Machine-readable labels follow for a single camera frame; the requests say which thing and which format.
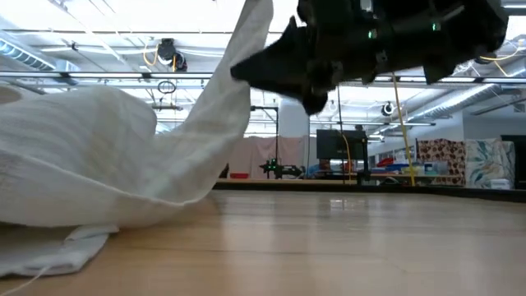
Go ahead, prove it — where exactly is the pink curtain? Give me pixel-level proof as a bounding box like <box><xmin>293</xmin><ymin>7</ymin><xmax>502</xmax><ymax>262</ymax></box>
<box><xmin>228</xmin><ymin>136</ymin><xmax>307</xmax><ymax>181</ymax></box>

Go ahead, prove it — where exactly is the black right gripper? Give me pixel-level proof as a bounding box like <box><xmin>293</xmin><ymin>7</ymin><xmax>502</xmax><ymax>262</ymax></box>
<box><xmin>229</xmin><ymin>16</ymin><xmax>396</xmax><ymax>118</ymax></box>

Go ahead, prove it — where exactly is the silver air duct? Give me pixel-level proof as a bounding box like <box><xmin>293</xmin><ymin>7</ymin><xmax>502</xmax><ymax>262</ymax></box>
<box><xmin>404</xmin><ymin>67</ymin><xmax>526</xmax><ymax>124</ymax></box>

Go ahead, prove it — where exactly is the slatted ceiling vent duct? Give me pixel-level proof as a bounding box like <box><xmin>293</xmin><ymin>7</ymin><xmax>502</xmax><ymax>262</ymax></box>
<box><xmin>0</xmin><ymin>37</ymin><xmax>57</xmax><ymax>72</ymax></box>

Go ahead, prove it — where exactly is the white box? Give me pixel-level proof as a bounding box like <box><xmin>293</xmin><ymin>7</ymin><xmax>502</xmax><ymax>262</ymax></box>
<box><xmin>488</xmin><ymin>178</ymin><xmax>513</xmax><ymax>191</ymax></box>

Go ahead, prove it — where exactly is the black aluminium table frame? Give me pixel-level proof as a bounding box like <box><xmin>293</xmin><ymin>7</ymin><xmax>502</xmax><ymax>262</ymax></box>
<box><xmin>212</xmin><ymin>179</ymin><xmax>526</xmax><ymax>203</ymax></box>

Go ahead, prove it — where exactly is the hanging black cable loop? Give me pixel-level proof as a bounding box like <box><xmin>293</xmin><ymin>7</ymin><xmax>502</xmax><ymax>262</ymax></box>
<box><xmin>157</xmin><ymin>79</ymin><xmax>178</xmax><ymax>95</ymax></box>

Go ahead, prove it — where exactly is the thin yellow cable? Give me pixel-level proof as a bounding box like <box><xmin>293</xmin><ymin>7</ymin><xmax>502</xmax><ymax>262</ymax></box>
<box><xmin>342</xmin><ymin>134</ymin><xmax>353</xmax><ymax>183</ymax></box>

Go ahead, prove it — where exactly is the leopard-print fabric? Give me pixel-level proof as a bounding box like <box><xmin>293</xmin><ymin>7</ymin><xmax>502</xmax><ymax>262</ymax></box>
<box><xmin>416</xmin><ymin>138</ymin><xmax>468</xmax><ymax>187</ymax></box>

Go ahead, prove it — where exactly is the white checked towel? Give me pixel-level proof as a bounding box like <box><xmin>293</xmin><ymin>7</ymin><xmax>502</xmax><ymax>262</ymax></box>
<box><xmin>0</xmin><ymin>0</ymin><xmax>275</xmax><ymax>296</ymax></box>

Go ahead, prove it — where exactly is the ceiling light rail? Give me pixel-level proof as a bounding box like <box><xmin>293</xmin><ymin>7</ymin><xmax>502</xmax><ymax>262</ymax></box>
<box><xmin>0</xmin><ymin>70</ymin><xmax>526</xmax><ymax>86</ymax></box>

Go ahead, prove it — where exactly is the floral-print fabric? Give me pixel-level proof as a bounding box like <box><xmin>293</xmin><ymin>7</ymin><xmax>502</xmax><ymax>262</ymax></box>
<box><xmin>465</xmin><ymin>138</ymin><xmax>516</xmax><ymax>190</ymax></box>

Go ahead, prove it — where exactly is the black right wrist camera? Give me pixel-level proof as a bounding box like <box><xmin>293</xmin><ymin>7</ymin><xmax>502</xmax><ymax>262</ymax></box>
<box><xmin>296</xmin><ymin>0</ymin><xmax>373</xmax><ymax>25</ymax></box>

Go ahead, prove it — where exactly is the black cabinet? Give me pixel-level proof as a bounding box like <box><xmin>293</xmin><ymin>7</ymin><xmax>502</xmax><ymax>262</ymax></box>
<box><xmin>500</xmin><ymin>134</ymin><xmax>526</xmax><ymax>190</ymax></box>

